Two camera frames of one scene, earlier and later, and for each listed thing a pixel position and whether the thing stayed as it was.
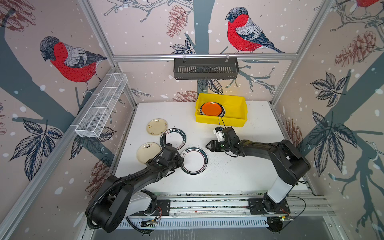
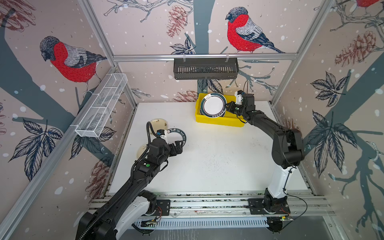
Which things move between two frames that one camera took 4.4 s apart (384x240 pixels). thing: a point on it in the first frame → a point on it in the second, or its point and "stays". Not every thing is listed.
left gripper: [180, 160] → [173, 151]
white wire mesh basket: [100, 105] stays
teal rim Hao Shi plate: [175, 136] stays
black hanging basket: [206, 68] stays
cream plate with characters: [156, 126] stays
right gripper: [215, 145] → [231, 108]
